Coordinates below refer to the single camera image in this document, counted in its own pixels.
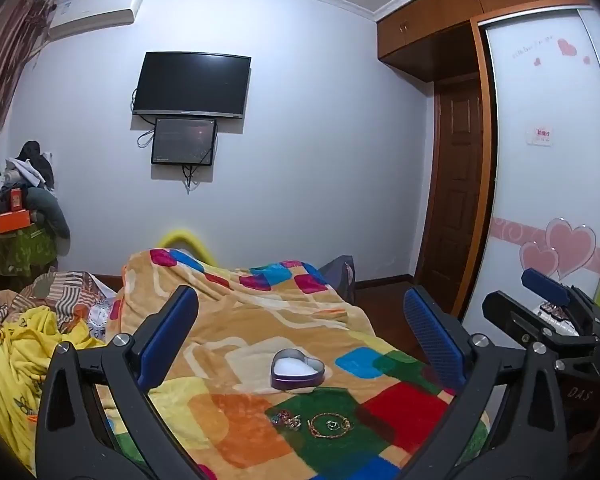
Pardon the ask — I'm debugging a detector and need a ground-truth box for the orange box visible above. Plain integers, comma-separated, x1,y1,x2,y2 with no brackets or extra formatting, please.
0,210,34,235

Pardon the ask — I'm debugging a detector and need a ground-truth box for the brown wooden door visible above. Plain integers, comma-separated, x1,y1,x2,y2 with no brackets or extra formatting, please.
416,80,484,307

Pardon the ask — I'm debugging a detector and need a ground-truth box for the white sliding wardrobe door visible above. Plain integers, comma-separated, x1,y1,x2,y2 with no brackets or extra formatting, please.
460,4,600,352

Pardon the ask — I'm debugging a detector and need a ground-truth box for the gold bracelet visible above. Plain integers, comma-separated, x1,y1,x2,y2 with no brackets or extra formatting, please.
307,412,354,439

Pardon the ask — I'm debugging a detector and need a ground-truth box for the red label sticker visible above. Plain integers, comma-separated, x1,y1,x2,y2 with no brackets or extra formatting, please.
524,124,554,147

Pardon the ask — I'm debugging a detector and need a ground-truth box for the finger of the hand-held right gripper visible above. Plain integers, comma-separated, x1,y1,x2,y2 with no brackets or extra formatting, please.
522,267,600,322
482,290,599,351

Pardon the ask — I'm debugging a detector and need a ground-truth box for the small wall monitor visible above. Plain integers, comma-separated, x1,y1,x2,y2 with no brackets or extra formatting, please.
151,117,218,166

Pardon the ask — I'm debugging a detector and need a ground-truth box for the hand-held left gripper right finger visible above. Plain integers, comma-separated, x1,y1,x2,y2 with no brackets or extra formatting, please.
403,285,570,480

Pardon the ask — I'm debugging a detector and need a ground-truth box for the colourful beaded jewelry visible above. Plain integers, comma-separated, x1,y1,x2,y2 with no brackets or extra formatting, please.
270,410,303,431

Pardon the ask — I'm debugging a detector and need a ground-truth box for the wooden overhead cabinet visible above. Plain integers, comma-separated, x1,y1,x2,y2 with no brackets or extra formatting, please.
375,0,600,82

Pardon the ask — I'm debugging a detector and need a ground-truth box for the pile of clothes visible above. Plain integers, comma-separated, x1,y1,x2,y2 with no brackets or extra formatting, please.
0,141,72,243

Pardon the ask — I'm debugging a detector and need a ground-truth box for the monitor cable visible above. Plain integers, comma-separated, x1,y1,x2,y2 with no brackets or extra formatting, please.
180,162,202,194

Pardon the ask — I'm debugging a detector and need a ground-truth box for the dark bag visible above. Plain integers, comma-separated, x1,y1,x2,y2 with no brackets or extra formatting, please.
319,255,357,307

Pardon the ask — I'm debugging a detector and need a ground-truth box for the yellow foam tube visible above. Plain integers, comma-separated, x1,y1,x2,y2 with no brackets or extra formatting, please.
160,230,219,266

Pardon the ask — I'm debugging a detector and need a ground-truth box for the green patterned box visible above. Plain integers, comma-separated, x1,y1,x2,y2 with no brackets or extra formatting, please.
0,225,59,277

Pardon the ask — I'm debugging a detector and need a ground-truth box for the white air conditioner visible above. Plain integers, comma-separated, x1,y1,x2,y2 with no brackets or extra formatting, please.
47,0,146,42

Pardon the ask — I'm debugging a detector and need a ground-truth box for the striped blanket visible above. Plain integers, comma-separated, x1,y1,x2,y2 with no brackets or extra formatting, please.
0,270,125,343

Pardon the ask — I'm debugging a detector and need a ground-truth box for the yellow cloth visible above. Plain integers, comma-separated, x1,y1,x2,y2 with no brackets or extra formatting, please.
0,305,112,480

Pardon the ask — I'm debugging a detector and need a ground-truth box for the wall television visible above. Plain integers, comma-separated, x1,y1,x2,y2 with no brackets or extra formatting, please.
131,51,252,120

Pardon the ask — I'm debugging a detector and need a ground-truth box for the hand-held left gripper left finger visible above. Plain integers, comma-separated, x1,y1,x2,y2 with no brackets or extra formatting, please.
34,285,201,480

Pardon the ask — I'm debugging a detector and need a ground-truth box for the striped curtain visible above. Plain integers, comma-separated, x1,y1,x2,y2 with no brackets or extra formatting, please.
0,0,56,273

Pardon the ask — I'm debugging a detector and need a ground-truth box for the colourful patchwork blanket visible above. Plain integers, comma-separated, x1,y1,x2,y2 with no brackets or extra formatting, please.
102,247,491,480

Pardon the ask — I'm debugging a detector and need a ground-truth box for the purple heart-shaped tin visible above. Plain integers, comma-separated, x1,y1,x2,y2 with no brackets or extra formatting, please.
270,348,325,390

